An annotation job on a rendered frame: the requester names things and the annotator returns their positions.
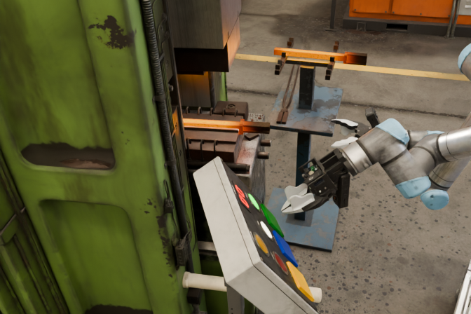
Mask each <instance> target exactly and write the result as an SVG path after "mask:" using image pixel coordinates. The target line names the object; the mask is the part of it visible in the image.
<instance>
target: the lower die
mask: <svg viewBox="0 0 471 314"><path fill-rule="evenodd" d="M182 116H183V118H189V119H202V120H214V121H239V122H240V120H241V119H243V116H236V117H235V116H229V115H224V116H222V115H217V114H212V115H211V116H210V115H209V114H199V115H198V114H193V113H187V114H186V113H182ZM184 132H185V137H186V142H187V139H188V138H191V144H189V154H190V158H191V160H198V161H200V160H201V154H200V141H201V139H204V144H203V143H202V150H203V158H204V161H212V160H213V159H214V141H215V140H217V144H218V145H217V146H216V145H215V149H216V157H217V156H218V157H220V158H221V159H222V160H223V161H224V162H226V163H236V161H237V158H238V154H239V151H238V150H240V145H241V143H242V140H243V135H244V133H243V135H239V129H237V128H214V127H203V126H191V125H184Z"/></svg>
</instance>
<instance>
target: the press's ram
mask: <svg viewBox="0 0 471 314"><path fill-rule="evenodd" d="M241 9H242V8H241V0H168V10H169V15H170V25H171V31H172V41H173V47H174V48H209V49H224V46H225V45H226V42H227V41H228V37H229V36H230V34H231V31H232V29H233V27H234V24H235V23H236V20H237V18H238V16H239V14H240V11H241Z"/></svg>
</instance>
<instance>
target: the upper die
mask: <svg viewBox="0 0 471 314"><path fill-rule="evenodd" d="M239 45H240V23H239V16H238V18H237V20H236V22H235V24H234V27H233V29H232V31H231V34H230V36H229V37H228V41H227V42H226V45H225V46H224V49H209V48H174V52H175V62H176V68H177V70H181V71H214V72H229V71H230V68H231V65H232V64H233V61H234V58H235V56H236V53H237V51H238V48H239Z"/></svg>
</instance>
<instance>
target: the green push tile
mask: <svg viewBox="0 0 471 314"><path fill-rule="evenodd" d="M260 206H261V208H262V210H263V212H264V215H265V217H266V219H267V221H268V224H269V225H270V226H271V227H272V228H273V229H274V230H275V231H276V232H277V233H278V234H279V235H280V236H281V237H282V238H283V237H284V235H283V232H282V230H281V228H280V226H279V224H278V222H277V220H276V218H275V217H274V215H273V214H272V213H271V212H270V211H269V210H268V209H267V208H266V206H265V205H264V204H263V203H262V204H260Z"/></svg>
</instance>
